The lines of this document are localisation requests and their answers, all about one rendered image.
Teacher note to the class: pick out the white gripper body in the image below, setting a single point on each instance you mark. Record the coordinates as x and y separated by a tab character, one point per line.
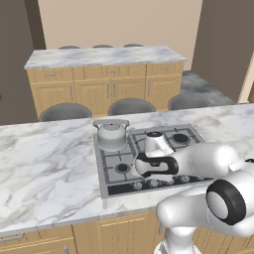
158	147

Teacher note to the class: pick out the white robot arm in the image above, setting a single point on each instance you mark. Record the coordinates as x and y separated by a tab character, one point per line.
198	211

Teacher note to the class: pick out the silver kettle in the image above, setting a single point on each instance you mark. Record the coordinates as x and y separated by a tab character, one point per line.
111	135

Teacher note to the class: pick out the grey hob knob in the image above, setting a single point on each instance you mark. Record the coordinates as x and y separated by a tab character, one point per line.
169	181
153	183
137	185
185	179

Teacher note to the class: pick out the steel gas hob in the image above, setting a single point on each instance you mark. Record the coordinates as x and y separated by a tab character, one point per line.
114	158

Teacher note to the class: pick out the grey round stool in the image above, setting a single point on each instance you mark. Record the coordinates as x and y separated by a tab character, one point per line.
102	46
69	47
133	45
188	101
131	106
65	112

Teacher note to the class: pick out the wooden island with marble top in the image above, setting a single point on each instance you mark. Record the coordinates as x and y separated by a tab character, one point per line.
105	79

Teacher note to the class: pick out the wooden cupboard door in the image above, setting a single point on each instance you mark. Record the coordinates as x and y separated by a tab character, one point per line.
127	233
228	243
36	248

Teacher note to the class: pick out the wooden drawer front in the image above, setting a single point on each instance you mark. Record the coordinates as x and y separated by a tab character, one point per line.
39	235

